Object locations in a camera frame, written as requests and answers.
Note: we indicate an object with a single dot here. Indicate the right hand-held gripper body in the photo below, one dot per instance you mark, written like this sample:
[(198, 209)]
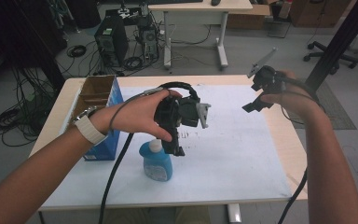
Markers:
[(265, 81)]

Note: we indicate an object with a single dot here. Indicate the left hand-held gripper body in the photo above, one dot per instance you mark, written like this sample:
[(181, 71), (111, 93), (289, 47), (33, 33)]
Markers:
[(185, 112)]

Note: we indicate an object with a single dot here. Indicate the blue detergent bottle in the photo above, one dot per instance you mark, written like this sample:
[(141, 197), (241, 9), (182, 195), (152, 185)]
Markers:
[(157, 165)]

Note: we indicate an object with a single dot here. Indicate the cardboard box with blue sides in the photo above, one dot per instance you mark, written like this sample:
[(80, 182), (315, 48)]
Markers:
[(98, 90)]

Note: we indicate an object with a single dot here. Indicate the person's right hand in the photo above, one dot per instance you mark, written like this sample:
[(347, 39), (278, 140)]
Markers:
[(295, 99)]

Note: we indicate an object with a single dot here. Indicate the person's left hand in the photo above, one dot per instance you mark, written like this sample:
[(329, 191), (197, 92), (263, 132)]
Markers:
[(136, 116)]

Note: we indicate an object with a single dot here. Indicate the white table mat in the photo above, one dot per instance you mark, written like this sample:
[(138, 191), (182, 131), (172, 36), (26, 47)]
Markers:
[(223, 161)]

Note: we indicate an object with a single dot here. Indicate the brown cardboard box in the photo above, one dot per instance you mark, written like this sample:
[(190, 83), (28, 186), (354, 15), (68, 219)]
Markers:
[(245, 20)]

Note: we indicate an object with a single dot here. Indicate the black office chair base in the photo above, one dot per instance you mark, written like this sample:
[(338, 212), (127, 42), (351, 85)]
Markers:
[(326, 53)]

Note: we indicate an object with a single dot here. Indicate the grey floor mat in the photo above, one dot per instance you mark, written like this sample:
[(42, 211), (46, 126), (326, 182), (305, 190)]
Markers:
[(335, 115)]

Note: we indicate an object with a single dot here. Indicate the small grey computer tower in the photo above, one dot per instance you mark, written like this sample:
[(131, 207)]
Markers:
[(149, 40)]

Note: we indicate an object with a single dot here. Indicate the wristwatch with white band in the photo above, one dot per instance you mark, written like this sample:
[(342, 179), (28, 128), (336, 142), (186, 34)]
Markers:
[(88, 129)]

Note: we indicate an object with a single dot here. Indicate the white table leg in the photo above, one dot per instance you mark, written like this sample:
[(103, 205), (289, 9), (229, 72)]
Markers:
[(234, 214)]

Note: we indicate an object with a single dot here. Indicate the wooden cabinet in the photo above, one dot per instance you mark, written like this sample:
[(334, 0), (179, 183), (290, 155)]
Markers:
[(323, 14)]

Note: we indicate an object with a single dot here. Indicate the black computer mouse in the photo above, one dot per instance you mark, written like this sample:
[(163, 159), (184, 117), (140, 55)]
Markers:
[(216, 2)]

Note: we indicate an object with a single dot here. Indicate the white desk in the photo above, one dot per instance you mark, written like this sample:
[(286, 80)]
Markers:
[(199, 5)]

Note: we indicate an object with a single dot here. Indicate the black computer tower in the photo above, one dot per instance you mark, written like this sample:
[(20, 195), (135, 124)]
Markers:
[(112, 40)]

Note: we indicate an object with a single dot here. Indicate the black metal post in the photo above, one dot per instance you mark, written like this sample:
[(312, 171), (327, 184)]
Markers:
[(338, 46)]

